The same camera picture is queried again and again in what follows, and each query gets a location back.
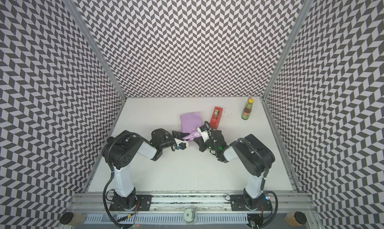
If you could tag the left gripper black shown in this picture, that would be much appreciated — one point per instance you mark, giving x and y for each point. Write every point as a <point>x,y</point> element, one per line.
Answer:
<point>180,134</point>

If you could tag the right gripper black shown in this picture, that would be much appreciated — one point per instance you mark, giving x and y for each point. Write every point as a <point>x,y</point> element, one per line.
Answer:
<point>205,140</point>

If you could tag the pink wrapping paper sheet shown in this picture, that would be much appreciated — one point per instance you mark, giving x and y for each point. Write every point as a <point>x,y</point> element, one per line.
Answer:
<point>190,123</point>

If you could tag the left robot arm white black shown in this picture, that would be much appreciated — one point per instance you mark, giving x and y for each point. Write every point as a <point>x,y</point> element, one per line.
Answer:
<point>121,150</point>

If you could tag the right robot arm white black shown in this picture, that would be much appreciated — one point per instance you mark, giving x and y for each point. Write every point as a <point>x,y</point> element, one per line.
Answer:
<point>255,157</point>

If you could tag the red tape dispenser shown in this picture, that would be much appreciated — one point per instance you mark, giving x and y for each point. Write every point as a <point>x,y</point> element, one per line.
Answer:
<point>216,117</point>

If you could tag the green sauce bottle yellow cap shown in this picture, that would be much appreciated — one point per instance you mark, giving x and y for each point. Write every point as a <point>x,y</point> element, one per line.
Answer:
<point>247,109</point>

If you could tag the round white button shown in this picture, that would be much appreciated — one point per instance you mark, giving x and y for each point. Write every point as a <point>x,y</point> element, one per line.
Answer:
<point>190,216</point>

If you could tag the right corner jar black lid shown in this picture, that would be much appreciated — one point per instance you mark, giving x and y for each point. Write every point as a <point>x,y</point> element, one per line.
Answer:
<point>296,219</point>

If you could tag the corner jar black lid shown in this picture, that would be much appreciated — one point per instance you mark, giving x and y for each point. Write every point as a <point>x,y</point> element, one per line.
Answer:
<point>72,219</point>
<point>296,219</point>

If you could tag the left corner jar black lid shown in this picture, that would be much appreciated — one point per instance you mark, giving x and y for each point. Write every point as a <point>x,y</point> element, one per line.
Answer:
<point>72,219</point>

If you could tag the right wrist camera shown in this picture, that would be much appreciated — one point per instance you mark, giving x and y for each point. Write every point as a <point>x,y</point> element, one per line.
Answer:
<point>205,132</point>

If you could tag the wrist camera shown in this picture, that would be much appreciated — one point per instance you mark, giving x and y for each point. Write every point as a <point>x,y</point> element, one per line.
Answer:
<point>181,144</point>
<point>205,132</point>

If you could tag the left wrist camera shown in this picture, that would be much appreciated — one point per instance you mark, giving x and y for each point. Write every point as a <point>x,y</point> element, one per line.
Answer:
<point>181,144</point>

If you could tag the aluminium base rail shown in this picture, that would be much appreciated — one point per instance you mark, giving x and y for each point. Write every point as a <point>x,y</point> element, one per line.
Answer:
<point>220,202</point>

